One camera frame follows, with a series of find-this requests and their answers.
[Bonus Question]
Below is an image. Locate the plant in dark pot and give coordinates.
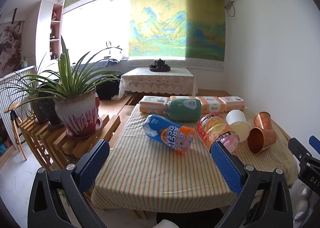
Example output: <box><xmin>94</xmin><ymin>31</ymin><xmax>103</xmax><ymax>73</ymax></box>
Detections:
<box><xmin>5</xmin><ymin>68</ymin><xmax>58</xmax><ymax>124</ymax></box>

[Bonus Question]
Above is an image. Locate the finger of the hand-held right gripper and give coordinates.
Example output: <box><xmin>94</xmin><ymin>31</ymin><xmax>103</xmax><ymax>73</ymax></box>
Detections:
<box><xmin>288</xmin><ymin>138</ymin><xmax>313</xmax><ymax>166</ymax></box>
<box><xmin>309</xmin><ymin>135</ymin><xmax>320</xmax><ymax>160</ymax></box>

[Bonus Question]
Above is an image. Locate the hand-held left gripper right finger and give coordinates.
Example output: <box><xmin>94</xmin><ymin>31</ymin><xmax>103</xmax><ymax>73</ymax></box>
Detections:
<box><xmin>209</xmin><ymin>140</ymin><xmax>293</xmax><ymax>228</ymax></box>

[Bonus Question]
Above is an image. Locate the white paper cup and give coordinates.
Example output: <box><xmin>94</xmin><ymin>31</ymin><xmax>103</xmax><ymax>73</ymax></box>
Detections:
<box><xmin>226</xmin><ymin>109</ymin><xmax>250</xmax><ymax>143</ymax></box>

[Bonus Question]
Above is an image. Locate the air conditioner cable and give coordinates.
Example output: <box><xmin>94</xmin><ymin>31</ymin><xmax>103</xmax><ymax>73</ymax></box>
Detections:
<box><xmin>224</xmin><ymin>0</ymin><xmax>236</xmax><ymax>17</ymax></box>

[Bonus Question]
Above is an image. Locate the wooden stool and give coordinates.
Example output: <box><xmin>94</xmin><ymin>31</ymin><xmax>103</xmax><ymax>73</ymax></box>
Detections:
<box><xmin>3</xmin><ymin>102</ymin><xmax>28</xmax><ymax>161</ymax></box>

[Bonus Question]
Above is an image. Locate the white wall shelf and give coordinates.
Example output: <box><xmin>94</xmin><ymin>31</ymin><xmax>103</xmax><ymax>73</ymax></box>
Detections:
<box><xmin>49</xmin><ymin>3</ymin><xmax>63</xmax><ymax>61</ymax></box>

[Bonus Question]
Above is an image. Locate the pink and orange plastic cup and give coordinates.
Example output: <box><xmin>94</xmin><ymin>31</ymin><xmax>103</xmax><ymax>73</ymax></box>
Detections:
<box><xmin>197</xmin><ymin>113</ymin><xmax>240</xmax><ymax>153</ymax></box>

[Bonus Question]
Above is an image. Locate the pink plant saucer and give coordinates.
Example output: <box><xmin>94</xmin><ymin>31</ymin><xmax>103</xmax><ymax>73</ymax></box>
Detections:
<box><xmin>65</xmin><ymin>117</ymin><xmax>103</xmax><ymax>139</ymax></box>

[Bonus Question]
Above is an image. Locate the person's right hand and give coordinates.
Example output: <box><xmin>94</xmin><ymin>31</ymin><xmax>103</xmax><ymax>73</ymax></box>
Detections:
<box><xmin>293</xmin><ymin>185</ymin><xmax>316</xmax><ymax>221</ymax></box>

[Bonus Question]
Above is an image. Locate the blue and orange printed cup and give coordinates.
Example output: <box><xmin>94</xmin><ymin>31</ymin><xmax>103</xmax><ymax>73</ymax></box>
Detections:
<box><xmin>143</xmin><ymin>114</ymin><xmax>195</xmax><ymax>155</ymax></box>

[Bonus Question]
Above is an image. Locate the ink painting wall scroll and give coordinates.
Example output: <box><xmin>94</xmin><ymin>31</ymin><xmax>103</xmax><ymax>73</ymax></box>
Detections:
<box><xmin>0</xmin><ymin>20</ymin><xmax>24</xmax><ymax>77</ymax></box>

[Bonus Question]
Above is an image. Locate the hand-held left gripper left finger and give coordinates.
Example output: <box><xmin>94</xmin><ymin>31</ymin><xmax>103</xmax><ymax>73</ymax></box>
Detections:
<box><xmin>27</xmin><ymin>139</ymin><xmax>110</xmax><ymax>228</ymax></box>

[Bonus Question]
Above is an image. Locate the striped radiator cover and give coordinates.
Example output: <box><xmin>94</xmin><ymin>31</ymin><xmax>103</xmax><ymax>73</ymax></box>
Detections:
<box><xmin>0</xmin><ymin>65</ymin><xmax>37</xmax><ymax>148</ymax></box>

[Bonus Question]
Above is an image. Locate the low table with lace cloth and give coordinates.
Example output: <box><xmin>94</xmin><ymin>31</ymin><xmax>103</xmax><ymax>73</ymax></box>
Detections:
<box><xmin>119</xmin><ymin>67</ymin><xmax>198</xmax><ymax>99</ymax></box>

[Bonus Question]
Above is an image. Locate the striped tablecloth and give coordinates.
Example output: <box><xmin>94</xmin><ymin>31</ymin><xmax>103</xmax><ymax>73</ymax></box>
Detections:
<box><xmin>90</xmin><ymin>105</ymin><xmax>299</xmax><ymax>215</ymax></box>

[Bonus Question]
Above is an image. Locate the copper metal cup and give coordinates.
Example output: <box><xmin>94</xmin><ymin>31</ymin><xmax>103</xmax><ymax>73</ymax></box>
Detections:
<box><xmin>247</xmin><ymin>127</ymin><xmax>277</xmax><ymax>155</ymax></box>
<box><xmin>254</xmin><ymin>111</ymin><xmax>272</xmax><ymax>131</ymax></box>

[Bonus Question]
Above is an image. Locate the black bag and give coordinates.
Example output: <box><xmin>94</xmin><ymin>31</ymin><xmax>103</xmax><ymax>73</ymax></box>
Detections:
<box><xmin>96</xmin><ymin>78</ymin><xmax>123</xmax><ymax>101</ymax></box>

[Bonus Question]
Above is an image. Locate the landscape painted curtain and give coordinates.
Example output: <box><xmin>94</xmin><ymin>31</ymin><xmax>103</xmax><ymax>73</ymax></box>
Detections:
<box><xmin>127</xmin><ymin>0</ymin><xmax>226</xmax><ymax>71</ymax></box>

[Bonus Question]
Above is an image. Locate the spider plant in glazed pot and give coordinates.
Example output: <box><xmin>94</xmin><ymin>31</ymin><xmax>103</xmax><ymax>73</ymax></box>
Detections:
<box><xmin>0</xmin><ymin>35</ymin><xmax>125</xmax><ymax>137</ymax></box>

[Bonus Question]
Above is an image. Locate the wooden plant stand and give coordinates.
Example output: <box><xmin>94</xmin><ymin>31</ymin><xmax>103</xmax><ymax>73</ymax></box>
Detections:
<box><xmin>19</xmin><ymin>114</ymin><xmax>122</xmax><ymax>170</ymax></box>

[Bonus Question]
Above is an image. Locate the orchid plant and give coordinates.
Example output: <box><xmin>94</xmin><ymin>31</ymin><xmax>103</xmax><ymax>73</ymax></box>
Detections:
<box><xmin>99</xmin><ymin>41</ymin><xmax>125</xmax><ymax>56</ymax></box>

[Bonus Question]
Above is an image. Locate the green bottle with rabbit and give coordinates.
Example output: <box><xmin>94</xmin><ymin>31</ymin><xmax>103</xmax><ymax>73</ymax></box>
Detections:
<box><xmin>164</xmin><ymin>99</ymin><xmax>202</xmax><ymax>122</ymax></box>

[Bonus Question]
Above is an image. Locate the small green potted plant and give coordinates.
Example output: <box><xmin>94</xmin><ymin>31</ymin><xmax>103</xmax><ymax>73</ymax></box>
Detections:
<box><xmin>21</xmin><ymin>53</ymin><xmax>34</xmax><ymax>69</ymax></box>

